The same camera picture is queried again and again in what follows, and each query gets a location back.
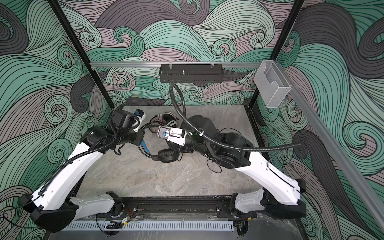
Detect black blue headphones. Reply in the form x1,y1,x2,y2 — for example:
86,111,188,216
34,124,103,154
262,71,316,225
138,121,180,164

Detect white black headphones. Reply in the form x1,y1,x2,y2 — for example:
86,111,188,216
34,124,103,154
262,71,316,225
149,112,178,134

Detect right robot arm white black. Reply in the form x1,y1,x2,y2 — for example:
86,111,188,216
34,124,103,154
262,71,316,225
166,84,306,219

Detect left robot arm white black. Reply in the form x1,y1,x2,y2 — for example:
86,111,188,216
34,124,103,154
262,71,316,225
19,109,146,233

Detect black perforated metal tray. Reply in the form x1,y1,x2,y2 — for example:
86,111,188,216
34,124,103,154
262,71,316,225
159,65,224,84

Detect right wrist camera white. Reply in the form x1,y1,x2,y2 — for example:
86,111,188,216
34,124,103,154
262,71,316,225
157,126,186,146

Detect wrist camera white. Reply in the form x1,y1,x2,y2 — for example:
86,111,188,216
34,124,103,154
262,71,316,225
133,109,146,132
157,126,186,146

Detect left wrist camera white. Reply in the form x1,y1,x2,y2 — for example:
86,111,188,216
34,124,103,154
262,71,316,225
133,109,146,132

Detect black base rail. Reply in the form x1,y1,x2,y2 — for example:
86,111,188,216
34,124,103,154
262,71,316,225
74,196,298,220

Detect aluminium rail back wall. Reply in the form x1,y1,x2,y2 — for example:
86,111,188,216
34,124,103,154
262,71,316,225
90,61,261,69

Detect aluminium rail wall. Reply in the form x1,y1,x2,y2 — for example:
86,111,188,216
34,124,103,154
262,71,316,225
273,61,384,230
90,61,261,69

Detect clear plastic wall bin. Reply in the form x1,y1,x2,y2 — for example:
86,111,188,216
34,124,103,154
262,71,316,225
254,60,292,109

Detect white slotted cable duct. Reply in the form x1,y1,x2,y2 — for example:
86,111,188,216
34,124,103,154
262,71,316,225
64,220,235,232

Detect aluminium rail right wall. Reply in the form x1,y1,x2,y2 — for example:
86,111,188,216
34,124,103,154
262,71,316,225
273,61,384,230

